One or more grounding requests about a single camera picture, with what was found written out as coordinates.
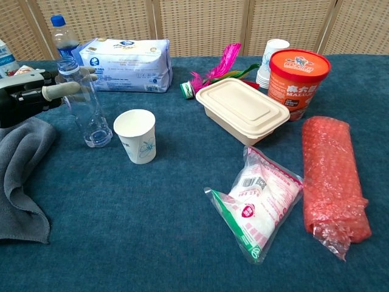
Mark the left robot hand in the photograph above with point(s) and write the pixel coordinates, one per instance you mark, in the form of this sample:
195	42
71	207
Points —
21	100

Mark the clear plastic bottle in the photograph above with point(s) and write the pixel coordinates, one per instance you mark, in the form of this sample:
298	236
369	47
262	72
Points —
91	121

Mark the blue-capped dark soda bottle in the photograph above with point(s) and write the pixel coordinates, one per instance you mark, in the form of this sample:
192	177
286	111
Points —
64	39

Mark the single flower-print paper cup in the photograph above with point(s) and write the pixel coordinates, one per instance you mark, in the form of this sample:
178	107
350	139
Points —
136	140

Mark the beige lidded lunch box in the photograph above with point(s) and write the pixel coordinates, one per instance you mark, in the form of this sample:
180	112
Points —
240	106

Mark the white snack bag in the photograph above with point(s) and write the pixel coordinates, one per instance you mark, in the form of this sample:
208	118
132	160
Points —
22	70

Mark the grey towel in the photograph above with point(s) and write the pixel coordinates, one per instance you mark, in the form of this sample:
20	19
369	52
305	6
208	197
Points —
21	170

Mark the white blue tissue pack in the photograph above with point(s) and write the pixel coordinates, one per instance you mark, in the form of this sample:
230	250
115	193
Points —
130	64

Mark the blue felt table cover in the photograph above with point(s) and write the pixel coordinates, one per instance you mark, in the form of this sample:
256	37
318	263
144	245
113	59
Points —
121	228

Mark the woven bamboo folding screen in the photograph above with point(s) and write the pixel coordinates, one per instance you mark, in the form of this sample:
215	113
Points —
200	24

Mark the pink feather shuttlecock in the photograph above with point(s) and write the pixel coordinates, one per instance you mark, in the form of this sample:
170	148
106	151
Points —
225	64

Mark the stack of paper cups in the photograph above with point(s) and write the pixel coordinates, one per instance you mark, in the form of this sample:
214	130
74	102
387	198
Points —
273	50

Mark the clear zip bag of sugar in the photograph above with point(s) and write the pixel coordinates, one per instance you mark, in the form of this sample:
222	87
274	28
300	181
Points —
261	207

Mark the orange instant noodle tub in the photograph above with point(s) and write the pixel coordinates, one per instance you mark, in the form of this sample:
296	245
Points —
294	85

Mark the red bubble wrap roll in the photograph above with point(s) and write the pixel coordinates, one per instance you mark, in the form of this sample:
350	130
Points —
331	176

